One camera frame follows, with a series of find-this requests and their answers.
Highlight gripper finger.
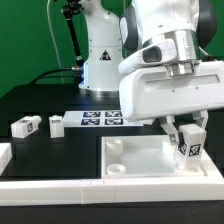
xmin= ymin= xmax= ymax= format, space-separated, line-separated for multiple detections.
xmin=192 ymin=110 xmax=208 ymax=129
xmin=159 ymin=116 xmax=178 ymax=144

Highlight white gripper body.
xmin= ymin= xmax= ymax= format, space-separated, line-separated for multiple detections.
xmin=119 ymin=61 xmax=224 ymax=121

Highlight white square table top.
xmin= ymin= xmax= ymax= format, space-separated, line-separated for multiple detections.
xmin=101 ymin=135 xmax=205 ymax=178

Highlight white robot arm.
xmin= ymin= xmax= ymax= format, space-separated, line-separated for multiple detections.
xmin=80 ymin=0 xmax=224 ymax=143

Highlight white marker plate with tags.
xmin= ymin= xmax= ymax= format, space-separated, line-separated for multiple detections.
xmin=63 ymin=110 xmax=141 ymax=127

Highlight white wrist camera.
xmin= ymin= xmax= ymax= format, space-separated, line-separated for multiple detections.
xmin=118 ymin=39 xmax=177 ymax=75

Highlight black base cable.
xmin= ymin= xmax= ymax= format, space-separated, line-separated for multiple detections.
xmin=29 ymin=65 xmax=84 ymax=85

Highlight white hanging cable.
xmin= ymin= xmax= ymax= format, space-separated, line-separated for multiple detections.
xmin=46 ymin=0 xmax=65 ymax=84

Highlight white U-shaped fence wall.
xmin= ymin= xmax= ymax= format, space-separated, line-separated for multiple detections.
xmin=0 ymin=153 xmax=224 ymax=206

